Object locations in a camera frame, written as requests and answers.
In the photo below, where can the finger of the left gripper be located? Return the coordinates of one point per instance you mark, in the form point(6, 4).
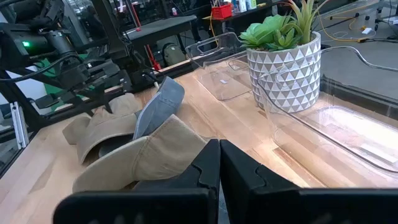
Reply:
point(104, 99)
point(46, 102)

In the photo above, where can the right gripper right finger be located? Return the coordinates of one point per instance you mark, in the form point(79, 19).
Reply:
point(280, 205)

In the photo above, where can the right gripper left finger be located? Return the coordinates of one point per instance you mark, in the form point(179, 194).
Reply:
point(174, 205)

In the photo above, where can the tan baseball cap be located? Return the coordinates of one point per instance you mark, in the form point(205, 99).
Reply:
point(105, 124)
point(161, 149)

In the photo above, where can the grey-blue baseball cap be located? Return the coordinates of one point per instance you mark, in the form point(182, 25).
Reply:
point(161, 105)

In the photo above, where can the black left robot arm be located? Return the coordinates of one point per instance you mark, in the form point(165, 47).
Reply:
point(37, 46)

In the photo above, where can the green panel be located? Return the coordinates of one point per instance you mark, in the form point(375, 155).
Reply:
point(49, 93)

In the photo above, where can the silver aluminium extrusion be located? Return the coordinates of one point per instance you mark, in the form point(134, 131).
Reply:
point(19, 124)

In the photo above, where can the red metal stand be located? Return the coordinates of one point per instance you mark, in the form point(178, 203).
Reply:
point(152, 56)

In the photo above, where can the olive green backpack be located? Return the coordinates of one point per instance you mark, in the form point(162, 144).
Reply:
point(174, 54)

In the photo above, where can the black side table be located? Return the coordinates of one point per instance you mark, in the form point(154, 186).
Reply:
point(161, 26)

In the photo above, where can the succulent in triangle-patterned pot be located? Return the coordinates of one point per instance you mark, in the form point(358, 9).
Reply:
point(289, 77)

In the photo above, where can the red container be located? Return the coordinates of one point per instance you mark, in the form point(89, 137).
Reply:
point(221, 12)

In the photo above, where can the white power adapter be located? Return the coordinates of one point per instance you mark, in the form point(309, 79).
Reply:
point(367, 31)

